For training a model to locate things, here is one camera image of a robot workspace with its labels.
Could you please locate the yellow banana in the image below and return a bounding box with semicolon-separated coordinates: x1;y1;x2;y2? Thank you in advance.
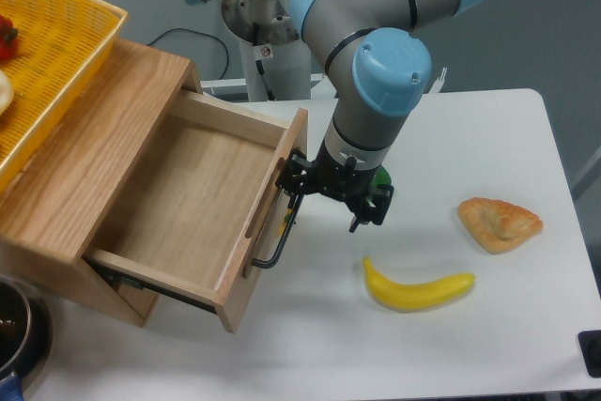
362;257;476;312

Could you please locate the baked pastry slice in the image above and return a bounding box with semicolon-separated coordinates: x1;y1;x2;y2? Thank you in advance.
457;197;544;254

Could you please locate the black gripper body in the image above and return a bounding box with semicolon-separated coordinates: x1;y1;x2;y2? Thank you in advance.
312;142;381;208

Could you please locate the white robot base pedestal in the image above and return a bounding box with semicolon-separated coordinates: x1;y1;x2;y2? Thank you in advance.
221;0;312;102

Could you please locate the black cable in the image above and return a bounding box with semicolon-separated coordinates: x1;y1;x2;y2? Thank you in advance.
146;27;230;81

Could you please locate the black corner device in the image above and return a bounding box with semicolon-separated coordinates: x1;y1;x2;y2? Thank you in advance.
578;330;601;378

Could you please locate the green bell pepper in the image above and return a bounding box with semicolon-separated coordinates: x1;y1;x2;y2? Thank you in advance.
368;165;393;202

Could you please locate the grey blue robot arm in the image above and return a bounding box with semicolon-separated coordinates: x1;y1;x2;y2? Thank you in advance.
193;0;484;225

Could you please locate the dark metal pot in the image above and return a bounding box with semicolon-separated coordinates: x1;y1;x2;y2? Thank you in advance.
1;276;54;400

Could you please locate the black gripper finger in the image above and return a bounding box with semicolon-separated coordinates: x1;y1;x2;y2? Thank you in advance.
347;184;394;232
275;148;317;207

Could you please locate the yellow plastic basket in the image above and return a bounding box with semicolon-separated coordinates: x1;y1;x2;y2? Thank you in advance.
1;0;128;186

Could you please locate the yellow bell pepper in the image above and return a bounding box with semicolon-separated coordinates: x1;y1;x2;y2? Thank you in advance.
278;208;292;236

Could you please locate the white round food item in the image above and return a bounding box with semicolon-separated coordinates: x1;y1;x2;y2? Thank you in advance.
0;70;14;114

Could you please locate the wooden top drawer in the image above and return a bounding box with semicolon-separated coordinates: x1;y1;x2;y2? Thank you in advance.
85;90;308;332

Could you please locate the wooden drawer cabinet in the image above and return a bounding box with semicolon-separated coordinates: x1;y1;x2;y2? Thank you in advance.
1;39;201;326

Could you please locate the black drawer handle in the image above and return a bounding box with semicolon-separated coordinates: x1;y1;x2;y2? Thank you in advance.
250;180;304;270

